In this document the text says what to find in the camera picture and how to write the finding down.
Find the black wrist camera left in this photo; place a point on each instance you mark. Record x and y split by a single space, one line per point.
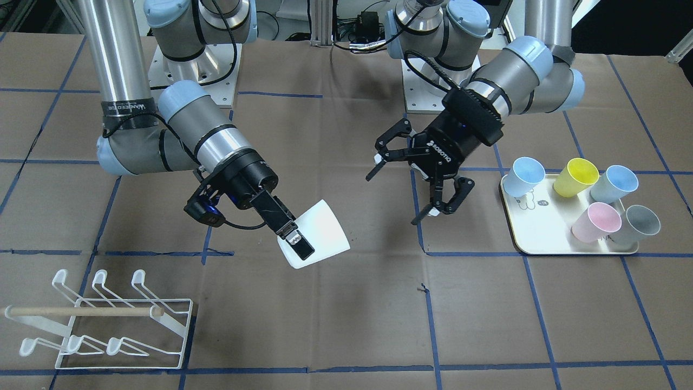
476 112

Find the yellow plastic cup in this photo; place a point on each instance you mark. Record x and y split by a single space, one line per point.
578 175

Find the white plastic cup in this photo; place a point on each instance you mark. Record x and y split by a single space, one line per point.
320 227

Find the aluminium frame post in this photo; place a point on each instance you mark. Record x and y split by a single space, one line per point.
322 20

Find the grey plastic cup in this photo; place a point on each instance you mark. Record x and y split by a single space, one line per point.
638 222

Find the cream rabbit print tray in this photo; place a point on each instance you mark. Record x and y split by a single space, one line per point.
540 222

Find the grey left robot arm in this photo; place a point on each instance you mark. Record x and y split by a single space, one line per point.
441 43

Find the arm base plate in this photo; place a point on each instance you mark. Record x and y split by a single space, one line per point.
227 76
420 96

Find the pink plastic cup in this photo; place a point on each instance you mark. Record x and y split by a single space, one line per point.
597 221

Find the white wire cup rack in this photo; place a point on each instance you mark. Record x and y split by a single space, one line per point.
107 331

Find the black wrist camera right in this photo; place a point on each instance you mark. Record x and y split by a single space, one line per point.
201 210

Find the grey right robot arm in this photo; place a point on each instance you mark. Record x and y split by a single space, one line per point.
184 129

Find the black power adapter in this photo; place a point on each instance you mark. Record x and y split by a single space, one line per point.
366 28

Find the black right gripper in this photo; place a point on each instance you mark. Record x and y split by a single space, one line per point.
250 177

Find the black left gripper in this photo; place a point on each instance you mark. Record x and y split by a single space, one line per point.
445 145

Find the light blue plastic cup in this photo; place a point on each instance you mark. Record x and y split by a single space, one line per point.
525 174

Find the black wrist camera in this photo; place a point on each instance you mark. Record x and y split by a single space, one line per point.
476 112
201 210

